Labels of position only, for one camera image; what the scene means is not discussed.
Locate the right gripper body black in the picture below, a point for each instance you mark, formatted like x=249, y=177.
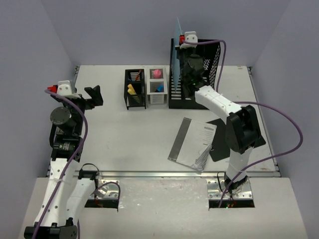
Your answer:
x=185, y=55

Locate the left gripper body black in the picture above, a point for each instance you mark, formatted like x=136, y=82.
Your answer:
x=81, y=100

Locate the blue clipboard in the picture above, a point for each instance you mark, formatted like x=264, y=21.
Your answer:
x=175, y=61

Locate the yellow highlighter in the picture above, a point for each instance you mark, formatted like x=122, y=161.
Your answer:
x=131, y=92

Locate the pink glue bottle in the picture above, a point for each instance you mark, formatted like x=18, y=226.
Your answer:
x=157, y=74

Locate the blue cap black highlighter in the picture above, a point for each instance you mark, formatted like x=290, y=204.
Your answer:
x=160, y=88

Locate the spiral notebook grey white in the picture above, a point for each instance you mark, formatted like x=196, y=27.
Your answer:
x=193, y=144

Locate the orange highlighter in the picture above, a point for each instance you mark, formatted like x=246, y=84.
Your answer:
x=131, y=87

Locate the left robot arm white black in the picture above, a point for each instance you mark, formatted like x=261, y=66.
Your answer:
x=58, y=217

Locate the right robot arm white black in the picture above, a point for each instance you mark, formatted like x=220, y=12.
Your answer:
x=242, y=130

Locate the black magazine file rack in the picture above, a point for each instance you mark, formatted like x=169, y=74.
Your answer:
x=211, y=54

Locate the white pen holder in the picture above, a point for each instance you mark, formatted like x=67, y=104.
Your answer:
x=155, y=98

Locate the black pen holder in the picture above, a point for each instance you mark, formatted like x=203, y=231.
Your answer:
x=138, y=100

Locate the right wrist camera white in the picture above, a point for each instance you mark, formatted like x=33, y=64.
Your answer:
x=188, y=40

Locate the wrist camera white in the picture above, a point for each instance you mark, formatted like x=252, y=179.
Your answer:
x=64, y=88
x=188, y=40

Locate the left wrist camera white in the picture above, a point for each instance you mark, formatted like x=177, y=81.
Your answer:
x=64, y=88

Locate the aluminium rail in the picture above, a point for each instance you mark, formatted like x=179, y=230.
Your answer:
x=177, y=174

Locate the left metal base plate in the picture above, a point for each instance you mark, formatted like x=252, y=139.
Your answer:
x=103, y=189

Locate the metal base plate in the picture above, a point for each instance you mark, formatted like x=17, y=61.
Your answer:
x=103, y=189
x=215, y=190

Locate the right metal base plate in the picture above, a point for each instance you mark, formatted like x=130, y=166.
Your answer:
x=215, y=190

